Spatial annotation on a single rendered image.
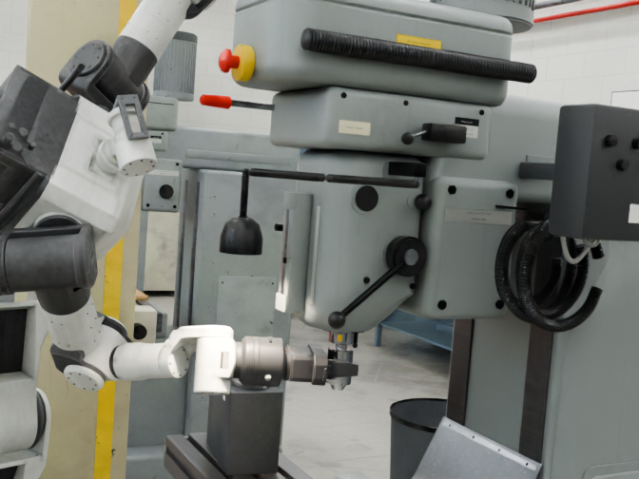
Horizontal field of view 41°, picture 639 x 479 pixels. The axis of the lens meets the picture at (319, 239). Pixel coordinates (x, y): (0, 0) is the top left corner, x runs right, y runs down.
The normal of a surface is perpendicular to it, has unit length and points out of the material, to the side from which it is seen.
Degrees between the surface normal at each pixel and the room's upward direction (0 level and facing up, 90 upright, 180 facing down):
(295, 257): 90
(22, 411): 81
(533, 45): 90
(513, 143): 90
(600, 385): 88
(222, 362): 70
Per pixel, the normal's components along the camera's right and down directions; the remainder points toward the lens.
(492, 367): -0.89, -0.03
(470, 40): 0.46, 0.11
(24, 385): 0.71, 0.19
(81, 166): 0.65, -0.43
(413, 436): -0.69, 0.07
